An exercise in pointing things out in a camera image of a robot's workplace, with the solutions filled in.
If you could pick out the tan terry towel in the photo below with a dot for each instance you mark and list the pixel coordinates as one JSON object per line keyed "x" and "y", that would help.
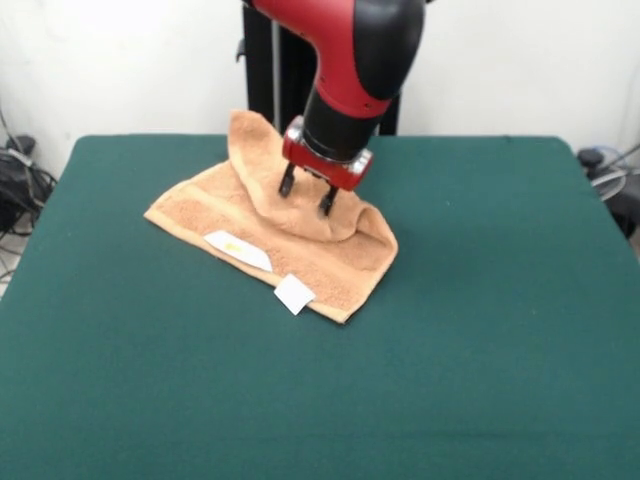
{"x": 310, "y": 260}

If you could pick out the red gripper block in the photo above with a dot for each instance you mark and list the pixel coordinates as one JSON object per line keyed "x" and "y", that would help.
{"x": 325, "y": 172}

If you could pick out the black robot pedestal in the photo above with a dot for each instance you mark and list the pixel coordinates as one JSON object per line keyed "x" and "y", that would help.
{"x": 260, "y": 75}

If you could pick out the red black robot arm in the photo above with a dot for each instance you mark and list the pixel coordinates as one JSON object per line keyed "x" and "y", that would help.
{"x": 360, "y": 60}

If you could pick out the dark green table cloth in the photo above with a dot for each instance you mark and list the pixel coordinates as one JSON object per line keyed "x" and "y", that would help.
{"x": 150, "y": 350}

